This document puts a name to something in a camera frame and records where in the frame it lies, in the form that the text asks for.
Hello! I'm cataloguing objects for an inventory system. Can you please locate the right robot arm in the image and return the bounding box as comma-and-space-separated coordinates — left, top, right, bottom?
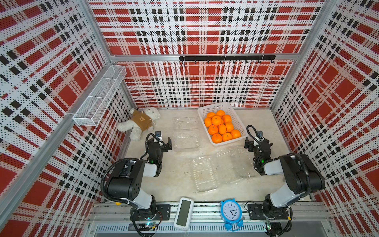
244, 125, 326, 219

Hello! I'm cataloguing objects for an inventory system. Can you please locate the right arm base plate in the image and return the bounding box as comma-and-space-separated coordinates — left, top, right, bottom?
246, 203, 289, 220

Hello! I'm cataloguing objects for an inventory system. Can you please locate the orange two container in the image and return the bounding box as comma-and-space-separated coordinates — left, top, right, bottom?
211, 133, 223, 144

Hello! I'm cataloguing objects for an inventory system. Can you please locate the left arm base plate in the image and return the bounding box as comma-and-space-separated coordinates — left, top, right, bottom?
130, 204, 171, 221

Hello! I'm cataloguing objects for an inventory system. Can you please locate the white wire wall shelf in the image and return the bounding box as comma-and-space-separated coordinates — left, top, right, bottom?
73, 65, 126, 126

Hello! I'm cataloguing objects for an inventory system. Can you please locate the orange one container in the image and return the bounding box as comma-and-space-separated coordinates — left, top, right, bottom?
208, 125, 219, 136

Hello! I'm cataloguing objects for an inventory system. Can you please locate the black hook rail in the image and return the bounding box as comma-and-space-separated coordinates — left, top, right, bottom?
179, 55, 276, 62

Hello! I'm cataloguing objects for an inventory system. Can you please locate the orange back container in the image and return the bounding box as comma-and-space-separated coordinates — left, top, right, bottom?
216, 110, 226, 117
225, 122, 235, 133
207, 112, 216, 118
211, 115, 224, 126

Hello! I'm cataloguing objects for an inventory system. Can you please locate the orange three container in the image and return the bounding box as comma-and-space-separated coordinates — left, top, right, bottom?
222, 132, 234, 142

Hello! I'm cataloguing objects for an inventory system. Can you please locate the orange four container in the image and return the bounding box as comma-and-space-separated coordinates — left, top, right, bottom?
230, 129, 241, 139

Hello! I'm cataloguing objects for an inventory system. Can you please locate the blue alarm clock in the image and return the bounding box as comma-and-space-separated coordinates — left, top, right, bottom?
220, 198, 244, 232

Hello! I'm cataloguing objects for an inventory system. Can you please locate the white teddy bear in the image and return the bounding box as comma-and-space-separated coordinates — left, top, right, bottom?
116, 107, 161, 141

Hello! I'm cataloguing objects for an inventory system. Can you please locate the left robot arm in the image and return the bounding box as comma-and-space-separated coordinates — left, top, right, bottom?
100, 131, 172, 221

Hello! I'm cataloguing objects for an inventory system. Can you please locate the clear clamshell container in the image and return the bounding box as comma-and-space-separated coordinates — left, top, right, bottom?
191, 156, 218, 193
214, 148, 258, 184
173, 117, 200, 151

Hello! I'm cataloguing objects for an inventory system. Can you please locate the orange front container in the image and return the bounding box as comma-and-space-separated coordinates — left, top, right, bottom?
204, 117, 213, 127
218, 124, 227, 135
222, 115, 232, 123

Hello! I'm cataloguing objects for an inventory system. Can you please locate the white digital timer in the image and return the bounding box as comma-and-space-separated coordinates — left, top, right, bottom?
174, 197, 194, 231

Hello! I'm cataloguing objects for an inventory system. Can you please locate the white plastic basket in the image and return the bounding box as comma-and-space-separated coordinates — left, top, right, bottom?
197, 102, 247, 146

